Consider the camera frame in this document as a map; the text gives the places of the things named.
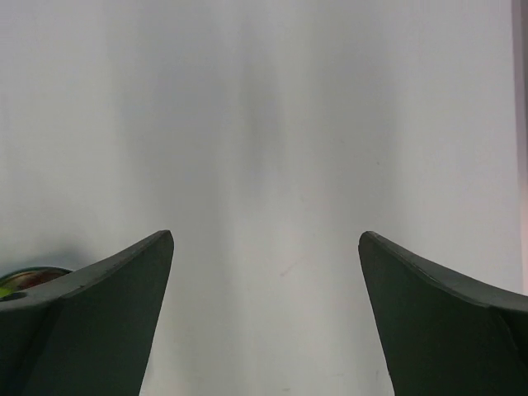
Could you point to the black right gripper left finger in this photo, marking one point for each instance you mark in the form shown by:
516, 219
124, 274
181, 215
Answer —
89, 332

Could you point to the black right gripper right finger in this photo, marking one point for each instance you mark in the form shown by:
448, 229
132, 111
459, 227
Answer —
442, 332

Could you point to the round printed white plate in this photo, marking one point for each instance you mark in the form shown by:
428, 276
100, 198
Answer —
30, 277

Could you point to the green fake apple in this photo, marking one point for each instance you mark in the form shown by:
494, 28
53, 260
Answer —
4, 292

